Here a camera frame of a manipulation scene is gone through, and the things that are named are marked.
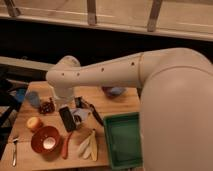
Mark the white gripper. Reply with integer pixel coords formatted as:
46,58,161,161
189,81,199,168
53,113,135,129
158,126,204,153
52,87,74,108

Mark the black eraser block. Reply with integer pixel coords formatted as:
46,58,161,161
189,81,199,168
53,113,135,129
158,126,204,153
59,107,76,132

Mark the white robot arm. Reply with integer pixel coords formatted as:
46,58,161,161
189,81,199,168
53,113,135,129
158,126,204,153
46,48,213,171

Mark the green plastic tray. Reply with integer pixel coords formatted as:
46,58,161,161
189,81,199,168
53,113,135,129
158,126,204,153
103,112,142,170

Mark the dark grape bunch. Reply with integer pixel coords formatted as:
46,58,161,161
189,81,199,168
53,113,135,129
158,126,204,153
38,99,55,114

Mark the blue grey sponge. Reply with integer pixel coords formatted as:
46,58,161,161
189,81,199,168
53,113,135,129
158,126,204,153
26,91,40,108

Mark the yellow round fruit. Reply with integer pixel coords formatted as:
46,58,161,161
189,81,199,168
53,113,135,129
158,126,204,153
26,117,43,132

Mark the dark purple bowl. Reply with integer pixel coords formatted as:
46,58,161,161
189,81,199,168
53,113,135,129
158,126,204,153
102,87,125,98

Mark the orange red bowl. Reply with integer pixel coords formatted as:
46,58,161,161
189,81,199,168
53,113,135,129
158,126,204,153
31,126,61,155

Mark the black chair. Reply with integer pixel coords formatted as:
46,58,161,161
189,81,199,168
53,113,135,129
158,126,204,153
0,70,26,159

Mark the small white candle cup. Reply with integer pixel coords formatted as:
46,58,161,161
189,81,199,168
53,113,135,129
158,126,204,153
43,137,56,149

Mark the metal spoon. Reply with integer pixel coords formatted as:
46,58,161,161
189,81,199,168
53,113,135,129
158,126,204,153
12,137,19,167

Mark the black handled tool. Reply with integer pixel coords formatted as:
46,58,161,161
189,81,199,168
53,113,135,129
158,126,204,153
75,97,103,125

